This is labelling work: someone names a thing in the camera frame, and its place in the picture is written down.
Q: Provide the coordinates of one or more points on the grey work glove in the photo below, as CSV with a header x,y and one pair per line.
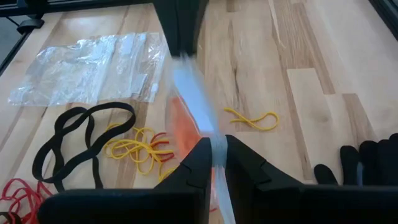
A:
x,y
373,161

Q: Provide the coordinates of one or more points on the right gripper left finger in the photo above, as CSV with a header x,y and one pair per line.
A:
x,y
196,174

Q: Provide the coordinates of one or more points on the yellow rubber band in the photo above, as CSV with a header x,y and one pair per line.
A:
x,y
124,144
146,169
264,127
166,174

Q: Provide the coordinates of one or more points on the long orange rubber band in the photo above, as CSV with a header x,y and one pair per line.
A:
x,y
183,124

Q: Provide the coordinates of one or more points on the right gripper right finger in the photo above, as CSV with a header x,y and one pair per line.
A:
x,y
248,174

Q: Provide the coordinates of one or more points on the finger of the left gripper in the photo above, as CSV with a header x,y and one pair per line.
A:
x,y
171,21
191,21

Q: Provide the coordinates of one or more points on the small looped orange rubber band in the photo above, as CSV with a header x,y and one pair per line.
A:
x,y
189,140

